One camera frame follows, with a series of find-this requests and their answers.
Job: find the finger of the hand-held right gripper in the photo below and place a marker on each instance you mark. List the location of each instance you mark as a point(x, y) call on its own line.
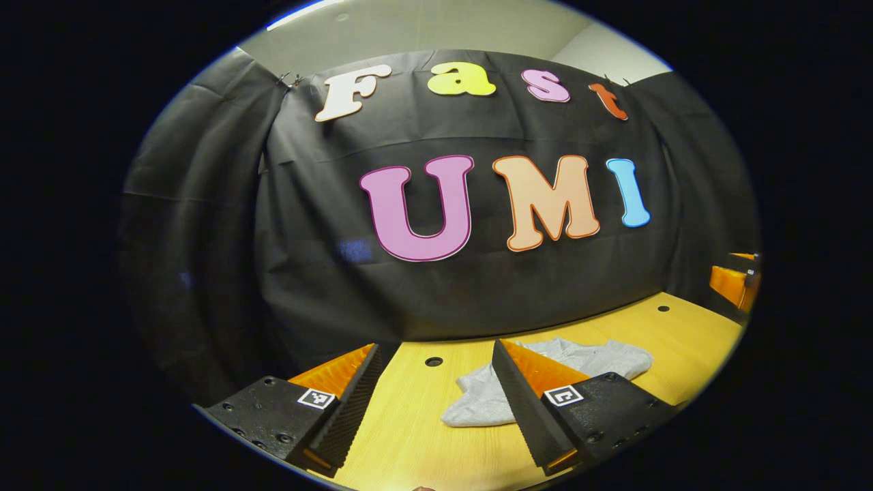
point(730, 286)
point(743, 258)

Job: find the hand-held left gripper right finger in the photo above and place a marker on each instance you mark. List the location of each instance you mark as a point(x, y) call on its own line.
point(528, 416)

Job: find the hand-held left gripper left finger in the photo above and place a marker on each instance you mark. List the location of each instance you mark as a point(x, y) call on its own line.
point(351, 416)

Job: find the grey sweatshirt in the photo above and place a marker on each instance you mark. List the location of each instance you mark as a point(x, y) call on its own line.
point(477, 402)

